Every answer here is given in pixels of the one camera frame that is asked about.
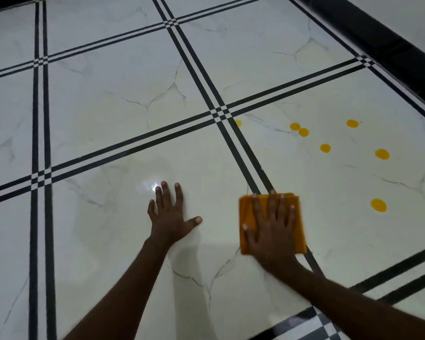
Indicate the person's left hand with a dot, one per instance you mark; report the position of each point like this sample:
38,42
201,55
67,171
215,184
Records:
168,223

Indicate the person's right hand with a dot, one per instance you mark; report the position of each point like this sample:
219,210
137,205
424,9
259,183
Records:
274,240

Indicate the orange cleaning cloth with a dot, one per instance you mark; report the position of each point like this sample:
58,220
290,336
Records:
246,210

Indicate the yellow spill drops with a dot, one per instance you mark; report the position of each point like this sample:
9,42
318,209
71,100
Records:
378,205

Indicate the person's right forearm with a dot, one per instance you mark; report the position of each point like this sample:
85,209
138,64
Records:
357,308

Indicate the person's left forearm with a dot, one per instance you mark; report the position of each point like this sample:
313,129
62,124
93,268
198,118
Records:
127,297

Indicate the black skirting board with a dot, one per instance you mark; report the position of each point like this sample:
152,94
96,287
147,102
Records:
393,45

